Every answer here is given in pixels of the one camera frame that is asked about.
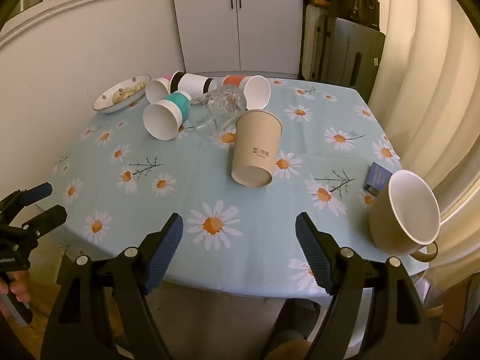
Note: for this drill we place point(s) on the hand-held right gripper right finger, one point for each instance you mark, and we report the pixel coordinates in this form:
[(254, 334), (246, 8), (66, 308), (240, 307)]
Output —
[(311, 251)]

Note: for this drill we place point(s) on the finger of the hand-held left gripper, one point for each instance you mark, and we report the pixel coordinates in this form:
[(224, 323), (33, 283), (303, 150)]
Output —
[(47, 218), (37, 192)]

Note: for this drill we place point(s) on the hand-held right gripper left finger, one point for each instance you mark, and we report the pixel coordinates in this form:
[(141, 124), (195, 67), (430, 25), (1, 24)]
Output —
[(167, 255)]

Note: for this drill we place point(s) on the beige paper cup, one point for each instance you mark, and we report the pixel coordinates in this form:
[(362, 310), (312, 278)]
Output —
[(257, 146)]

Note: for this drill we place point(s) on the teal sleeve paper cup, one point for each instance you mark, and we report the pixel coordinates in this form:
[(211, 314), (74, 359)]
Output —
[(176, 103)]

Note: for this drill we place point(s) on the pink sleeve paper cup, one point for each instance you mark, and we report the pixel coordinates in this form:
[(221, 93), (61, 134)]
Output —
[(157, 90)]

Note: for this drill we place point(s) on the clear cut glass cup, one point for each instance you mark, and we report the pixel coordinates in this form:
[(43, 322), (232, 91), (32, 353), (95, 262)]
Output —
[(225, 103)]

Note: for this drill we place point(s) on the red sleeve paper cup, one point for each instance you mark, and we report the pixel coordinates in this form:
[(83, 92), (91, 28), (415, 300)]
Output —
[(258, 92)]

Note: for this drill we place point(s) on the black sleeve paper cup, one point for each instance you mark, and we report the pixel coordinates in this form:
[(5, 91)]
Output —
[(193, 82)]

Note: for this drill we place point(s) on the person's left hand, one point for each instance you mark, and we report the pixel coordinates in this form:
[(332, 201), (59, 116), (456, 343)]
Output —
[(18, 287)]

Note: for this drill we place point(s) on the tan ceramic mug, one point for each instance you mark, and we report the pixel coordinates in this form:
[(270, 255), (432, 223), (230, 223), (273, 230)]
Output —
[(382, 221)]

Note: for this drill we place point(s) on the blue daisy tablecloth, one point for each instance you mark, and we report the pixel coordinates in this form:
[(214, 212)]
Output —
[(187, 180)]

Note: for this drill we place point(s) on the dark stool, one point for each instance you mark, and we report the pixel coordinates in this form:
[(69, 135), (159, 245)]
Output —
[(288, 330)]

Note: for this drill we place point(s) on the small blue box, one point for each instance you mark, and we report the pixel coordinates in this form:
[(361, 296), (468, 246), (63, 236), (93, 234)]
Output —
[(377, 176)]

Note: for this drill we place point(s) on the white floral bowl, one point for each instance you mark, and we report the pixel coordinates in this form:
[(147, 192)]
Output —
[(107, 104)]

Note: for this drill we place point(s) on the beige round pastry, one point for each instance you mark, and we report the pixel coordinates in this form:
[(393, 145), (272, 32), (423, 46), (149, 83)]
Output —
[(129, 91), (139, 86), (119, 96)]

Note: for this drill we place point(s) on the wooden chair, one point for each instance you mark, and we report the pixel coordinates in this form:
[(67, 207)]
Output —
[(450, 307)]

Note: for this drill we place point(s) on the black suitcase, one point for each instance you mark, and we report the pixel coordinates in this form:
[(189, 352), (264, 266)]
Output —
[(356, 56)]

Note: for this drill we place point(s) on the grey suitcase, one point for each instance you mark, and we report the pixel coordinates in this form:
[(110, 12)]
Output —
[(313, 45)]

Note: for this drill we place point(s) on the cream curtain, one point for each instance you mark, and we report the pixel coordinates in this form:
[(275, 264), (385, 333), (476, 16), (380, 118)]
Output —
[(431, 82)]

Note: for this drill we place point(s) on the white cabinet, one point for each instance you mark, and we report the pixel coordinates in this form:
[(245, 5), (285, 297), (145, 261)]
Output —
[(210, 26)]

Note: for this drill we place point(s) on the black handbag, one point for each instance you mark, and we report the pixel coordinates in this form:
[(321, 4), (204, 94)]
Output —
[(343, 2), (367, 7)]

